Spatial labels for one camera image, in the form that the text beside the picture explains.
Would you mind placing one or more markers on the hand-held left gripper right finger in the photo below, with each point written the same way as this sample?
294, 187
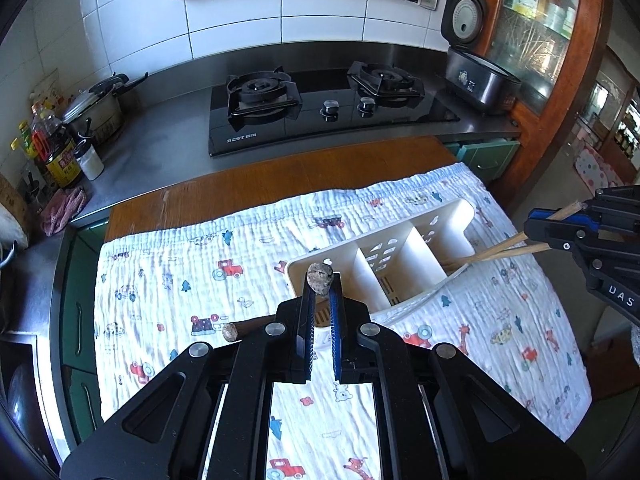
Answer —
337, 340

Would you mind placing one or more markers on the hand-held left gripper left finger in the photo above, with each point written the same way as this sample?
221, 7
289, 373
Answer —
305, 340

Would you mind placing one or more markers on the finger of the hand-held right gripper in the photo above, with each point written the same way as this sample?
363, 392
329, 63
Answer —
560, 235
617, 207

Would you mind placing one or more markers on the brown wooden chopstick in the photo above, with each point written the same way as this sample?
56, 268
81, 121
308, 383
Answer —
231, 332
320, 279
500, 246
515, 251

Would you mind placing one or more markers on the white plastic utensil holder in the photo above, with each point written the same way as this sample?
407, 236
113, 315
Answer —
400, 252

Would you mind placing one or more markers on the dotted floor mat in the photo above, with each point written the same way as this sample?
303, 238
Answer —
597, 170

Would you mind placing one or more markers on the green base cabinet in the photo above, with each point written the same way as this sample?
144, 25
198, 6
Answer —
480, 157
80, 280

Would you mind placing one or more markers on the white printed cloth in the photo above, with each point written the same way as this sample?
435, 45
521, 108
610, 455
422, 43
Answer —
175, 270

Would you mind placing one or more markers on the wooden glass-door cabinet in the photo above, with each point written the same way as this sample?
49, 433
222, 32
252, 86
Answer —
590, 60

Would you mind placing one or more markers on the dark rice cooker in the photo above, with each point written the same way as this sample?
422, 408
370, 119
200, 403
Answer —
480, 85

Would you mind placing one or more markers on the black gas stove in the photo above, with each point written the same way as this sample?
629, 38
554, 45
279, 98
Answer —
320, 120

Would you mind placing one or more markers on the steel kitchen counter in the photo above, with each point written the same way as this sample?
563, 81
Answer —
165, 150

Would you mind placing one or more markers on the pink rag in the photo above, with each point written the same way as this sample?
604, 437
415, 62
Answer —
62, 210

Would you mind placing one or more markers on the small white jar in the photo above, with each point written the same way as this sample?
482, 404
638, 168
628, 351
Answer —
91, 162

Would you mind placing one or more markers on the kitchen sink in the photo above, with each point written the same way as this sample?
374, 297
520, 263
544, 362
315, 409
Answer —
25, 400

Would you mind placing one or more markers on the large dark oil bottle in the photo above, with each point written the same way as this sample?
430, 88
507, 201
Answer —
60, 157

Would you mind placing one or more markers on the steel pressure cooker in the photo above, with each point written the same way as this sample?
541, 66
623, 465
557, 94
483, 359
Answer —
97, 112

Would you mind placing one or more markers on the round wooden cutting board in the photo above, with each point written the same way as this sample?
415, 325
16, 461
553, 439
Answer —
10, 225

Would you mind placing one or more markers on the yellow-green bottle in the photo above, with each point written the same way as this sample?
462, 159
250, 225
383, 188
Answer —
25, 140

